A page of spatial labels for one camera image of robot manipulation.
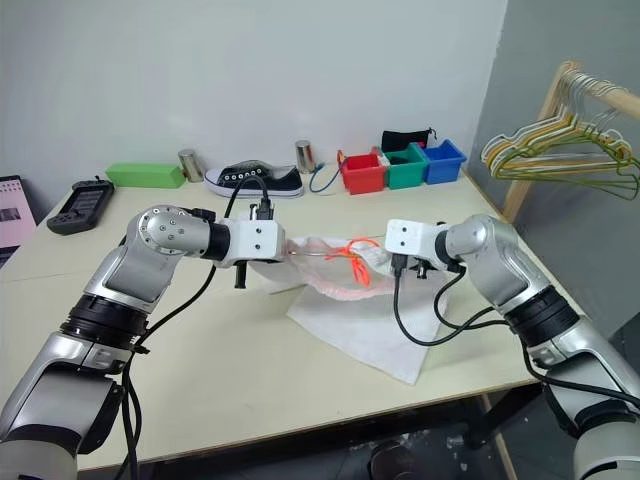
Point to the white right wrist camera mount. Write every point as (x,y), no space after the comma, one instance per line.
(407,237)

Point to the silver metal can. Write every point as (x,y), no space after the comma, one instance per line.
(305,157)
(190,165)

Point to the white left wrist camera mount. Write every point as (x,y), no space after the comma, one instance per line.
(255,240)

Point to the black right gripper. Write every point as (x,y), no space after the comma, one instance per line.
(421,266)

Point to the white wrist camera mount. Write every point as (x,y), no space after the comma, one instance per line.
(255,240)
(407,237)

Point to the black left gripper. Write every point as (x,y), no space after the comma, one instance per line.
(241,276)

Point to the white mesh laundry bag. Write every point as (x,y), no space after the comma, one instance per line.
(360,325)

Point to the black fabric pouch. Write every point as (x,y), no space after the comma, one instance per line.
(405,139)

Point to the green rectangular block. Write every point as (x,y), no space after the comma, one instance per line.
(145,175)

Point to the red plastic bin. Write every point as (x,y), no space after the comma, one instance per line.
(365,175)

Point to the dark rounded shape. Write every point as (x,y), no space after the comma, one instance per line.
(397,462)

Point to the wooden clothes rack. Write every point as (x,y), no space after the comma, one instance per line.
(625,100)

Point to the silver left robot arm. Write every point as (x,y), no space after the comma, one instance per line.
(125,280)

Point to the green plastic bin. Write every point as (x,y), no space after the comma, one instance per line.
(406,170)

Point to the blue plastic bin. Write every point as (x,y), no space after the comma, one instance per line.
(442,162)

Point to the black and white sneaker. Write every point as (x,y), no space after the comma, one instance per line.
(260,182)

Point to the black handheld controller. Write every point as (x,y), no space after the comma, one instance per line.
(82,205)

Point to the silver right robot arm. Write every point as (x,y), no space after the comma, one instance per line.
(525,280)

